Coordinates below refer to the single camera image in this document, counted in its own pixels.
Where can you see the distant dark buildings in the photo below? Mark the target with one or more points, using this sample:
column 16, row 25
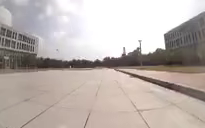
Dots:
column 131, row 52

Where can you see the grey stone kerb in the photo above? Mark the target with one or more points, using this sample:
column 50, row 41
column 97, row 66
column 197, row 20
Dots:
column 176, row 87

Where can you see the lamp pole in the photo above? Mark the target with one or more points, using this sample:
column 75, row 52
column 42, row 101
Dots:
column 140, row 53

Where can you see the dry grass strip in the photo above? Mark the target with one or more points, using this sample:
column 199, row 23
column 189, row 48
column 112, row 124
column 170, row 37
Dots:
column 176, row 68

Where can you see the reddish raised paved area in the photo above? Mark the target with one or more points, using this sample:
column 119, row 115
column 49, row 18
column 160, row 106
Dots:
column 186, row 78

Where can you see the grey concrete slab pavement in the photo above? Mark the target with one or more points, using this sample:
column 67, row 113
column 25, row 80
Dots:
column 90, row 100

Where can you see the white building with dark windows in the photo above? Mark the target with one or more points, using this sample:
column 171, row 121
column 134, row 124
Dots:
column 10, row 45

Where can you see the grey building with window grid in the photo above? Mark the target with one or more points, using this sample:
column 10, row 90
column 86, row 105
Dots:
column 195, row 36

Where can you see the row of trees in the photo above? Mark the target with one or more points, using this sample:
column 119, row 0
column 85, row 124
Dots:
column 90, row 62

